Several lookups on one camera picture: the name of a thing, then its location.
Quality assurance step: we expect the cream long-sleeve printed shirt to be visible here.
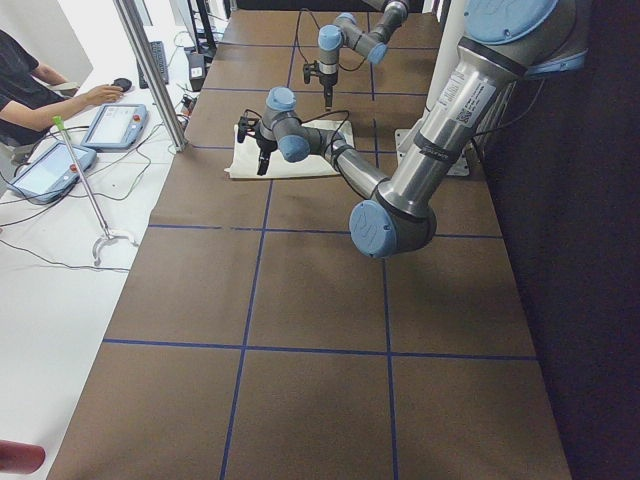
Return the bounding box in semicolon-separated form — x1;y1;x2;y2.
227;112;353;179

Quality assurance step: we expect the person's hand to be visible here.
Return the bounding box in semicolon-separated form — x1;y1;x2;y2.
82;85;124;106

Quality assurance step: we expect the small black box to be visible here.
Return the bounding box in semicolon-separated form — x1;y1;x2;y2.
186;51;207;92

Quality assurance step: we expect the white pillar with base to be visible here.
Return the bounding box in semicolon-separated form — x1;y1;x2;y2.
394;0;474;177

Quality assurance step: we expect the black keyboard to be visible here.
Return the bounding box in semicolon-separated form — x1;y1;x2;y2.
136;41;169;89

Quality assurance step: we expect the far teach pendant tablet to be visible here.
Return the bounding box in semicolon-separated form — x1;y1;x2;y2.
81;104;148;151

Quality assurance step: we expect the teach pendant tablet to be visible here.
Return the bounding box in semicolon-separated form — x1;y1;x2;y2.
8;141;80;204
81;104;148;151

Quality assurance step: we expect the black computer mouse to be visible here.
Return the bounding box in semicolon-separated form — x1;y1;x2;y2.
112;78;132;93

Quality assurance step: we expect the metal stand with green tip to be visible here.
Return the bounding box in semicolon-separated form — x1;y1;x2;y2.
52;115;139;267

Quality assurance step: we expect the near teach pendant tablet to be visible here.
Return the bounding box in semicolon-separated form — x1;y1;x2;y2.
8;141;80;204

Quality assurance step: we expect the person in black shirt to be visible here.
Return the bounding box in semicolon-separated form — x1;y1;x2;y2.
0;28;125;151

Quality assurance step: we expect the red cylinder object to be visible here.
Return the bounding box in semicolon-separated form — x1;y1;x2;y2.
0;440;46;474

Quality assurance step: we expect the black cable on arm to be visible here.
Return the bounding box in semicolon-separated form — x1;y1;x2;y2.
299;109;352;161

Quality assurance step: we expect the aluminium frame post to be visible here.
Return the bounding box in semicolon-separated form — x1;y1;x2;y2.
113;0;188;152

